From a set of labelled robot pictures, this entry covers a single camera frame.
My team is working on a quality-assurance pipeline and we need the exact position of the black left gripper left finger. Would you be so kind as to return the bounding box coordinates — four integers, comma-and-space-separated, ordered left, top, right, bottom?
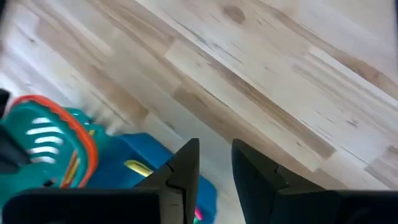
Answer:
135, 138, 200, 224

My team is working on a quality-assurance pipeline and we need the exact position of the yellow pencil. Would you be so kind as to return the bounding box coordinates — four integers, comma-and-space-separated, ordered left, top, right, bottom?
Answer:
72, 157, 81, 183

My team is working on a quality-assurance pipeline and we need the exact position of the yellow highlighter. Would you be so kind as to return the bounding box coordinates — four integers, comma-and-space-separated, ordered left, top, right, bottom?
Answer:
124, 159, 155, 178

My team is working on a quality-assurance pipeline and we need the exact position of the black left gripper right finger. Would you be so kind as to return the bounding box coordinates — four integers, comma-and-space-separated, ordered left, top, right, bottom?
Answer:
232, 138, 340, 224

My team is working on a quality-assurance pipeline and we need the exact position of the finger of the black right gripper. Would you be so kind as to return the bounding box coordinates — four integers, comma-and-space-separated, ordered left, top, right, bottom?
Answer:
0, 124, 30, 175
0, 88, 10, 119

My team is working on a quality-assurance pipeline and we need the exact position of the green basket with orange rim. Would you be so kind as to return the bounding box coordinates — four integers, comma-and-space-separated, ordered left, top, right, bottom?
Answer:
0, 94, 100, 212

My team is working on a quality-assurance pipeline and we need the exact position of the blue plastic bin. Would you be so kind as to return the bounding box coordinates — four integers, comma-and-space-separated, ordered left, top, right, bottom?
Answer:
85, 133, 218, 224

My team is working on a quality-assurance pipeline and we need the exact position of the orange pencil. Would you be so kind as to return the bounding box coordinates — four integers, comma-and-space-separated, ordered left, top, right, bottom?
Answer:
60, 150, 78, 189

